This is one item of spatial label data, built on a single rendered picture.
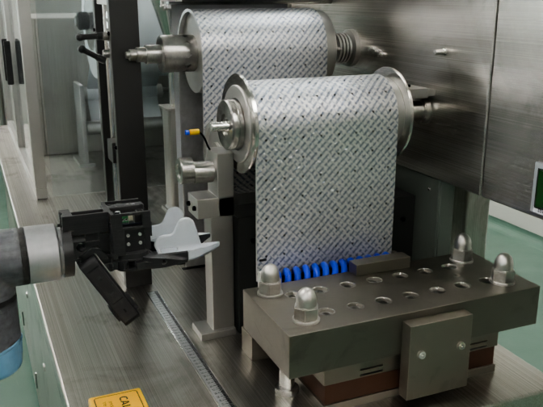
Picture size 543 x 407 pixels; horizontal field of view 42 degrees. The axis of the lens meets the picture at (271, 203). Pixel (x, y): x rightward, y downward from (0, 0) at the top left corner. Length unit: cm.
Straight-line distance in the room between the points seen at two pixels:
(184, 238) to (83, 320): 35
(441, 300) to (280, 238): 25
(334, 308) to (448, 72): 43
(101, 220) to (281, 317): 27
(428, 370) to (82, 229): 50
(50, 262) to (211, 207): 27
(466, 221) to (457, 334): 45
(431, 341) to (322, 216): 25
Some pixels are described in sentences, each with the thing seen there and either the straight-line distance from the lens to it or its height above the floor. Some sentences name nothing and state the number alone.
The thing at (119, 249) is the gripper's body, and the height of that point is 111.
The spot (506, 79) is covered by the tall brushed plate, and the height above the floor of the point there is 132.
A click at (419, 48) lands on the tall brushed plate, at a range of 122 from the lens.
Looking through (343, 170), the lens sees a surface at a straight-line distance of 108.
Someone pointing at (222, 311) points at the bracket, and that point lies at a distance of 116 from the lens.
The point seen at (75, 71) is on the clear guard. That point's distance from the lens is 198.
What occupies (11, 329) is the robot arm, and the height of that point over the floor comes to 102.
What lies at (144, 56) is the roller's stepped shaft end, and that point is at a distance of 125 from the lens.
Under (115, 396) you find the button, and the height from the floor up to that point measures 92.
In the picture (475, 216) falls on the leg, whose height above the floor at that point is 102.
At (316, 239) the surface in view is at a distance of 109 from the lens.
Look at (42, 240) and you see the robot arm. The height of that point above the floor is 114.
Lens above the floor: 144
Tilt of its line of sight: 17 degrees down
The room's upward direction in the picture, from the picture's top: straight up
